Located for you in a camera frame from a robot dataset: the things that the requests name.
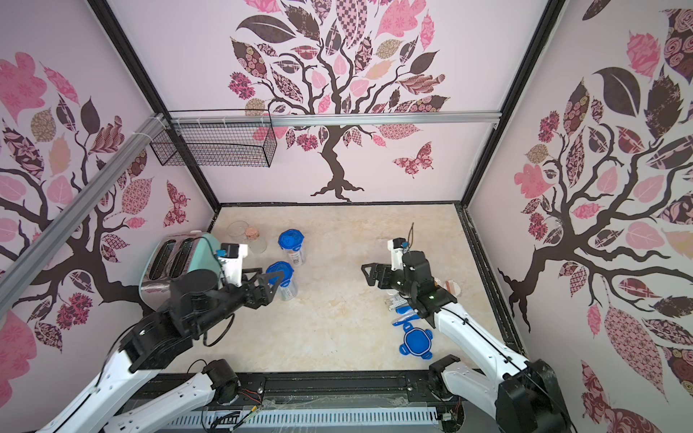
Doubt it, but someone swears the black wire basket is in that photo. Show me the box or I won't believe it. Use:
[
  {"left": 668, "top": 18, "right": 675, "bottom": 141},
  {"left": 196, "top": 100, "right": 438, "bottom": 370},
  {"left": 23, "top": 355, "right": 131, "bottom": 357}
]
[{"left": 150, "top": 108, "right": 278, "bottom": 168}]

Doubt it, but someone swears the blue lid container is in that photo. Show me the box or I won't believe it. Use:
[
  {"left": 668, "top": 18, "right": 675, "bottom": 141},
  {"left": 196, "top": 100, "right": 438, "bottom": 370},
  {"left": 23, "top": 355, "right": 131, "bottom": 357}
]
[
  {"left": 278, "top": 229, "right": 305, "bottom": 266},
  {"left": 266, "top": 262, "right": 298, "bottom": 301}
]

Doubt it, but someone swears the black base frame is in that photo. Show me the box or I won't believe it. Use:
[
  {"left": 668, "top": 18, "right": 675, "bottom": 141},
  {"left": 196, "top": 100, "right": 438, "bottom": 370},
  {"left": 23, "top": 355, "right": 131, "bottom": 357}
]
[{"left": 117, "top": 367, "right": 473, "bottom": 432}]

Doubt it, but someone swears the left aluminium rail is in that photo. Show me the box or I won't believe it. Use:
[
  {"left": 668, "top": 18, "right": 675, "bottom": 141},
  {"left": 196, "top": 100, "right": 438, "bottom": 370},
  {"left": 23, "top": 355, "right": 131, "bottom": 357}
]
[{"left": 1, "top": 114, "right": 168, "bottom": 314}]

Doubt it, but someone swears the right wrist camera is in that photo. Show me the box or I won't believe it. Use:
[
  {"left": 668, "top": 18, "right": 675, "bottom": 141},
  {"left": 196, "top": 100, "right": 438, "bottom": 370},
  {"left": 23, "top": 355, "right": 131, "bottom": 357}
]
[{"left": 387, "top": 237, "right": 411, "bottom": 271}]

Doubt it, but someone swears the white slotted cable duct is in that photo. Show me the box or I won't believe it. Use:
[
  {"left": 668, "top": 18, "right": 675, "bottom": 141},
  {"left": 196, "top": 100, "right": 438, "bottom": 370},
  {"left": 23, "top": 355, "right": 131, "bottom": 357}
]
[{"left": 162, "top": 407, "right": 440, "bottom": 432}]

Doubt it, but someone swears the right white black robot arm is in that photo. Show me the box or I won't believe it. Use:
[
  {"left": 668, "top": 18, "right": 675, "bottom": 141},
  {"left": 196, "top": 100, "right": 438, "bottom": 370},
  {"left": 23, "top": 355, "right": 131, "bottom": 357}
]
[{"left": 361, "top": 248, "right": 574, "bottom": 432}]

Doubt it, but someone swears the mint chrome toaster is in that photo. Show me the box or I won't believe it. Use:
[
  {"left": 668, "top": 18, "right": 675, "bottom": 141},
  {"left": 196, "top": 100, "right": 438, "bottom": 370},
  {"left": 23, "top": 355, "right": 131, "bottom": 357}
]
[{"left": 139, "top": 231, "right": 221, "bottom": 310}]

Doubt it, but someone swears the back aluminium rail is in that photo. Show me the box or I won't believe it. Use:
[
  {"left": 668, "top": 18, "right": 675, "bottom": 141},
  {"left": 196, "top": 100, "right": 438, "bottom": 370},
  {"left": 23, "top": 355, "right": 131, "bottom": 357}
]
[{"left": 171, "top": 110, "right": 502, "bottom": 127}]

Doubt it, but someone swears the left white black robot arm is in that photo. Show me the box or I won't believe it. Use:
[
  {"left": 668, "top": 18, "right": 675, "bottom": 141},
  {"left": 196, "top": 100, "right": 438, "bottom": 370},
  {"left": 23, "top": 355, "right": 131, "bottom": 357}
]
[{"left": 43, "top": 268, "right": 283, "bottom": 432}]

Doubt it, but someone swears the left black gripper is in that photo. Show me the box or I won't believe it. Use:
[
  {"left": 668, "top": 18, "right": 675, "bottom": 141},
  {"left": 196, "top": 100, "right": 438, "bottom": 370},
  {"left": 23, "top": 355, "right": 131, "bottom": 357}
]
[{"left": 193, "top": 266, "right": 286, "bottom": 333}]

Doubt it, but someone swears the small bottle cork lid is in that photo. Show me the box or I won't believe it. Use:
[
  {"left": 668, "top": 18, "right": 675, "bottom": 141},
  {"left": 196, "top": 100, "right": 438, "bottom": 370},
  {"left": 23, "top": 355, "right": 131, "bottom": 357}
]
[{"left": 245, "top": 226, "right": 267, "bottom": 255}]

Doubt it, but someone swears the clear glass tumbler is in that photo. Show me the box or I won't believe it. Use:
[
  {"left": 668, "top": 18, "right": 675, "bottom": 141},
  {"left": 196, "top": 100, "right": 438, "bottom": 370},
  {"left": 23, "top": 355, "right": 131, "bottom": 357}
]
[{"left": 227, "top": 220, "right": 249, "bottom": 244}]

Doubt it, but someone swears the blue toothbrush case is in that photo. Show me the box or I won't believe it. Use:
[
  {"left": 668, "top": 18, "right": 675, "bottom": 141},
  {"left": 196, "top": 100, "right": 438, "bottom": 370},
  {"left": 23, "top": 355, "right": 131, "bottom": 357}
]
[{"left": 392, "top": 306, "right": 420, "bottom": 327}]

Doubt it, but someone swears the detached blue container lid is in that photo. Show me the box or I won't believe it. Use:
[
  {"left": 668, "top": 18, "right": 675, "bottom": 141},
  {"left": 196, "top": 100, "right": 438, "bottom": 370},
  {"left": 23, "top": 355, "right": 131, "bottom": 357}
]
[{"left": 399, "top": 322, "right": 433, "bottom": 360}]

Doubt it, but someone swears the aluminium rail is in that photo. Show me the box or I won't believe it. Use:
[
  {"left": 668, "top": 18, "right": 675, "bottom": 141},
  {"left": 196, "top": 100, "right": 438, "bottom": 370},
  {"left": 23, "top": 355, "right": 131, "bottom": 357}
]
[
  {"left": 1, "top": 114, "right": 168, "bottom": 314},
  {"left": 171, "top": 110, "right": 502, "bottom": 127}
]

